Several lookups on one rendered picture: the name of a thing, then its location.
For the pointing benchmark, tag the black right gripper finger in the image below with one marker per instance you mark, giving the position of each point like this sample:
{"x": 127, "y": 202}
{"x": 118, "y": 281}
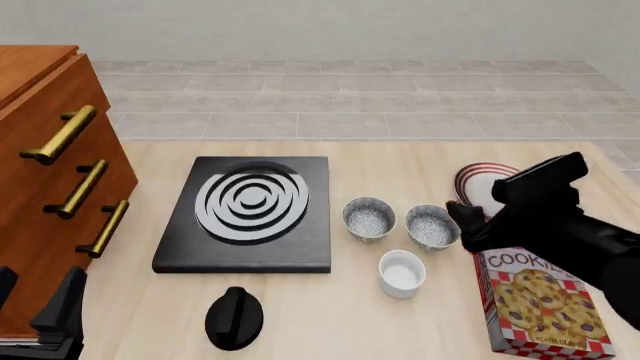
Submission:
{"x": 467, "y": 219}

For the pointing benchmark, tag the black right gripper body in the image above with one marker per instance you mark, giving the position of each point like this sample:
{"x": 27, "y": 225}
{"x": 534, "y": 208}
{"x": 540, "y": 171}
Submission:
{"x": 490, "y": 232}

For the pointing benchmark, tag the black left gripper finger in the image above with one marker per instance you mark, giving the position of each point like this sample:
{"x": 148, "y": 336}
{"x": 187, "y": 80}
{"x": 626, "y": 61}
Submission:
{"x": 65, "y": 307}
{"x": 7, "y": 285}

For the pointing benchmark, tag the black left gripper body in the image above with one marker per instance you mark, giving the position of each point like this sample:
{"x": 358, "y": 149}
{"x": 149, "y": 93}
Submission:
{"x": 45, "y": 348}

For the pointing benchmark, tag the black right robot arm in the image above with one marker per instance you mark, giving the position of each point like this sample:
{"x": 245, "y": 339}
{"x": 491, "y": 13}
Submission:
{"x": 575, "y": 236}

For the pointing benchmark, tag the white plate with red rings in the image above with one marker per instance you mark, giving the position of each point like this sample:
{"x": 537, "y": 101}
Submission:
{"x": 477, "y": 183}

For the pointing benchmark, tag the patterned black and white bowl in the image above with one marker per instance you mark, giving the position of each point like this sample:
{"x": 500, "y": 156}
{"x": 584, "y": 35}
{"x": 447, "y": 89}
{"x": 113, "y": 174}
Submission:
{"x": 369, "y": 221}
{"x": 431, "y": 228}

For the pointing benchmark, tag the flat black stove plate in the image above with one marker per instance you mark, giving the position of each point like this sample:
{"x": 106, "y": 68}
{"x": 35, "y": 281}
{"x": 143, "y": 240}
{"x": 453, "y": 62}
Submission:
{"x": 185, "y": 247}

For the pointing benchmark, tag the wooden cabinet drawer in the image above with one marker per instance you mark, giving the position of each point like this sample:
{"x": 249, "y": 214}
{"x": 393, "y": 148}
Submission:
{"x": 46, "y": 244}
{"x": 25, "y": 187}
{"x": 30, "y": 112}

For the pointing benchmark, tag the small white ramekin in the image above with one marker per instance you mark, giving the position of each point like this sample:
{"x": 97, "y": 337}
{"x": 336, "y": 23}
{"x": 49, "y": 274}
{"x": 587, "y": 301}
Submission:
{"x": 401, "y": 275}

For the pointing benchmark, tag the printed cookie box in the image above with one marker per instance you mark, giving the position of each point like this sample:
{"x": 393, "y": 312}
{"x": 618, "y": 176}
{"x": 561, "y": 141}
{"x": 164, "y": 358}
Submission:
{"x": 540, "y": 307}

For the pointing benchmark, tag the round black stove knob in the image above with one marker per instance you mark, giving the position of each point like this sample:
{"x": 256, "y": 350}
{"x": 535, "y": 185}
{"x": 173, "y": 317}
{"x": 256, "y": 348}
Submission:
{"x": 234, "y": 318}

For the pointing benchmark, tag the wooden cabinet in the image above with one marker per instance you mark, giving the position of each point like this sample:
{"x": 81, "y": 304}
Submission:
{"x": 20, "y": 75}

